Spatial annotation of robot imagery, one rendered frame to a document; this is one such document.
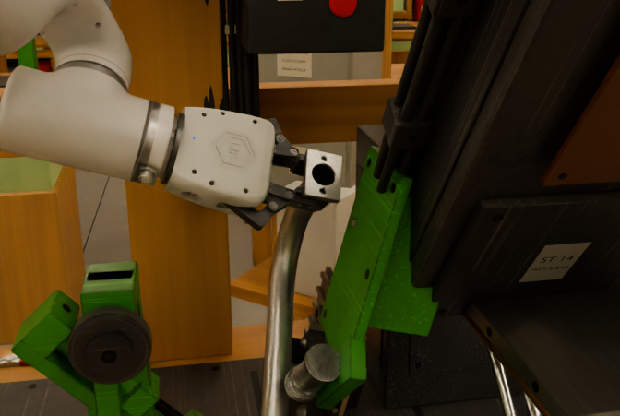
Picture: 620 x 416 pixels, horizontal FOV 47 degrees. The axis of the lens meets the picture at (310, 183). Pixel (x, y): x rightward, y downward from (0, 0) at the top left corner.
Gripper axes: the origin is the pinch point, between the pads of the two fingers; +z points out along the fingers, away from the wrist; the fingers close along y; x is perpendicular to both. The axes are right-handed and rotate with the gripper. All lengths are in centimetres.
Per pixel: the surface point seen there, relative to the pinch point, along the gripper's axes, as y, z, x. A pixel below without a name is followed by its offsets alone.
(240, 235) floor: 122, 62, 288
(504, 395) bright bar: -20.4, 20.3, -4.5
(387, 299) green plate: -13.0, 7.6, -4.3
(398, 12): 661, 327, 627
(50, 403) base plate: -19.9, -20.1, 38.9
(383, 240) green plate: -9.3, 4.4, -9.3
